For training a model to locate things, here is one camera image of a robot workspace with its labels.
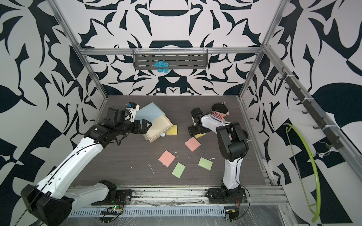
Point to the light blue drawer cabinet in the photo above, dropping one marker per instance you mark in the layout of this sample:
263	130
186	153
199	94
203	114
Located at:
150	113

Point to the right electronics board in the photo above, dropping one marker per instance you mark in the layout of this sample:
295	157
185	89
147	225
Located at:
231	215

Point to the cream top drawer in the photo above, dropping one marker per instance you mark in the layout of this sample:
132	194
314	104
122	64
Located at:
159	126

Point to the grey slotted wall shelf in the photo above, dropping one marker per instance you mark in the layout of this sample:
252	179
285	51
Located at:
177	59

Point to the plush doll blue pants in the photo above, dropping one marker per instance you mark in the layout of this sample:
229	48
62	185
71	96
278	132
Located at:
219	111

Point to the electronics board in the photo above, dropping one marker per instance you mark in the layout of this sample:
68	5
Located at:
231	215
111	211

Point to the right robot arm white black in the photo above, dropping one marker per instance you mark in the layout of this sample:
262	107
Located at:
232	142

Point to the green sticky note pad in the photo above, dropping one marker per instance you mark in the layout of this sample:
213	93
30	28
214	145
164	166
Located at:
178	170
205	163

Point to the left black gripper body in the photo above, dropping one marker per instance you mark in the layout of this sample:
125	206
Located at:
129	128

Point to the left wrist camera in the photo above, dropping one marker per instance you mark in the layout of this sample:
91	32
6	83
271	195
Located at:
133	108

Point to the yellow sticky note pad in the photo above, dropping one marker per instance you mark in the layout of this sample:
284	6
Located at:
199	135
173	130

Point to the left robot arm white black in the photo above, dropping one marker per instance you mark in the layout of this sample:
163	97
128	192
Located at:
50	202

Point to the black hook rail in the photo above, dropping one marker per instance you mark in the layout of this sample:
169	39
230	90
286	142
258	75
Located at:
312	109

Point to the green sticky note pad right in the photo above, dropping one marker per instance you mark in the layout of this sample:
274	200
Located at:
205	163

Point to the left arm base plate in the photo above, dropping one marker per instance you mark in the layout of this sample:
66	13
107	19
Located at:
116	197

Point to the white cable duct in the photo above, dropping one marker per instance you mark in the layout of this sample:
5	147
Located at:
174	211

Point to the green sticky note pad left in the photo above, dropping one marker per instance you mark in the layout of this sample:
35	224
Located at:
178	170

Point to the left electronics board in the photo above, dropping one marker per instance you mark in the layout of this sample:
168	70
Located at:
111	211

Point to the teal crumpled cloth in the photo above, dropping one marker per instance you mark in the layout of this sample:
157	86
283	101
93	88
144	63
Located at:
162	67

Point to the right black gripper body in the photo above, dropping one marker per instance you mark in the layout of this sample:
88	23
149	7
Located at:
195	130

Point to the pink sticky note pad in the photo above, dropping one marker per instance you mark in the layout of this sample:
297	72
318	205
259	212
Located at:
166	158
192	144

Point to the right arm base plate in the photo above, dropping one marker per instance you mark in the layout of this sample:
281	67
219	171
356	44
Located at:
223	195

